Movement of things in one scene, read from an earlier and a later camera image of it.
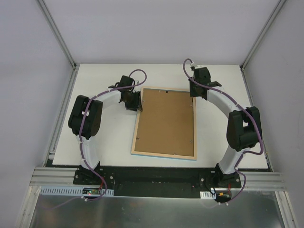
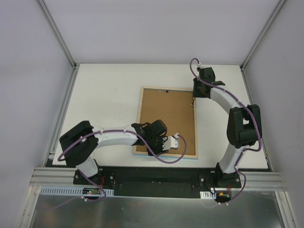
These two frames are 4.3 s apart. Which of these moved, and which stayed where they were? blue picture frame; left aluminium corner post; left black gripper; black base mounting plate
Moved: left black gripper
Stayed: black base mounting plate; blue picture frame; left aluminium corner post
